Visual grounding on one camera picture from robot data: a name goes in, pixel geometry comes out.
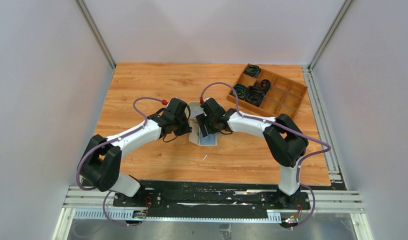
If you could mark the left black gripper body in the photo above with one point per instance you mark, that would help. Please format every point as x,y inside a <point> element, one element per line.
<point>182,127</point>

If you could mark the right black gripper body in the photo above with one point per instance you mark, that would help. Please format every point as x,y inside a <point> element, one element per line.
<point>211,121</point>

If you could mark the white leather card holder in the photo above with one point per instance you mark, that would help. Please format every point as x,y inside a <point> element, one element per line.
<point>196,137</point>

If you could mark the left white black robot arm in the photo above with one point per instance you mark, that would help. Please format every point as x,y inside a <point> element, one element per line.
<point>100,165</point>

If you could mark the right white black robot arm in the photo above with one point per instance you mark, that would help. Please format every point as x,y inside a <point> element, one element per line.
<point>281,134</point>

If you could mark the beige oval tray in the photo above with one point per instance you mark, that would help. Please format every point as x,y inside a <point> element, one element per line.
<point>196,110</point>

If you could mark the blue coiled belt left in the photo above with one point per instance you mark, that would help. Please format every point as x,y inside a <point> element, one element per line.
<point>240,90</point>

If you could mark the dark coiled belt front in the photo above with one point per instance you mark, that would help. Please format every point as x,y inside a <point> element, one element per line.
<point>254,95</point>

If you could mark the brown wooden compartment box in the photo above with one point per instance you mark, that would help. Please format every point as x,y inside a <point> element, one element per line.
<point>285,95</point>

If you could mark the black coiled belt middle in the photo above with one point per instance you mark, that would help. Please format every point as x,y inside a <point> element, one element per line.
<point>264,85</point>

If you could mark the black coiled belt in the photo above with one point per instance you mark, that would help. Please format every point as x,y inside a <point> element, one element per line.
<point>252,70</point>
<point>264,85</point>

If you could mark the black coiled belt top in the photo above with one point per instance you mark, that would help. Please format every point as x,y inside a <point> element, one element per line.
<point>252,70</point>

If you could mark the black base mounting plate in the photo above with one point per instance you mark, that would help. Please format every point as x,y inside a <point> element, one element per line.
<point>209,200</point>

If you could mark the aluminium front rail frame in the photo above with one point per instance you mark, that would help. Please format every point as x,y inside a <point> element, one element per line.
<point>336,213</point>

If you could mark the left corner aluminium post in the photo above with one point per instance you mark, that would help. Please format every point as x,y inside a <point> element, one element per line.
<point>93,27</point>

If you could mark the corner aluminium post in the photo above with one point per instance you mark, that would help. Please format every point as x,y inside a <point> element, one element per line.
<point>93,27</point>
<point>343,11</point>

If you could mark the right corner aluminium post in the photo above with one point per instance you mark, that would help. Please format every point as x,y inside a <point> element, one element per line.
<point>343,11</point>

